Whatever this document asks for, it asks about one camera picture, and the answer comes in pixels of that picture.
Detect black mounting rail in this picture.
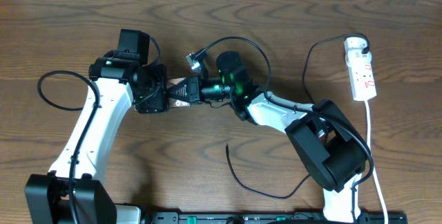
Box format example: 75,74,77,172
115,212,408,224

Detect white power strip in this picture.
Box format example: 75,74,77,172
345,49,377,102

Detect white power strip cord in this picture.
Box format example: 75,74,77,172
364,100,390,224

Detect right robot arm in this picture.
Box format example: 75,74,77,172
166,51,374,223

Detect black charging cable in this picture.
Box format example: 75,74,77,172
225,32,371,200

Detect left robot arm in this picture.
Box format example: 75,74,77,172
25,57,166,223

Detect white charger plug adapter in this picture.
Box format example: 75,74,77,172
344,37,368,53

